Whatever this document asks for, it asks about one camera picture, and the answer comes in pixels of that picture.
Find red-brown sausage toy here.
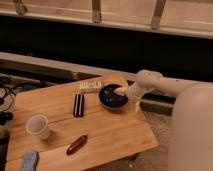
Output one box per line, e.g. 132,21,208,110
66,135,88,155

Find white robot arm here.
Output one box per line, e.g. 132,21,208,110
115,70,213,171

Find dark ceramic bowl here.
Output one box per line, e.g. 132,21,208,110
99,84,128,109

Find white plastic cup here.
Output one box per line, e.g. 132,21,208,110
26,114,50,139

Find wooden table board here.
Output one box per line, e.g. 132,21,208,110
5,82,158,171

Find black cables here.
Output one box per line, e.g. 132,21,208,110
0,78,18,128

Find black striped rectangular case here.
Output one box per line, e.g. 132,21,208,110
73,94,84,117

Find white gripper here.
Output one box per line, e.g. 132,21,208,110
114,83,147,112

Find blue cloth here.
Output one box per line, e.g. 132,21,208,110
20,151,39,171

